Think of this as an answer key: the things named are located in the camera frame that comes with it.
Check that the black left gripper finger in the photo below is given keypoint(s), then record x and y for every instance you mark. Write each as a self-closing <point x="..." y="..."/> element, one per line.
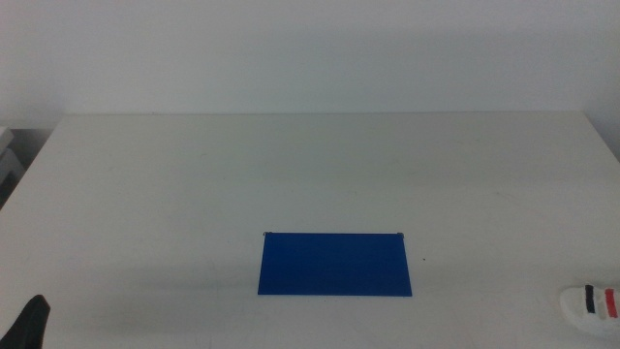
<point x="30" y="325"/>

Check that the blue rectangular mat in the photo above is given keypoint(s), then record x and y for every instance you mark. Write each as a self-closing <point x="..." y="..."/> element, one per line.
<point x="334" y="264"/>

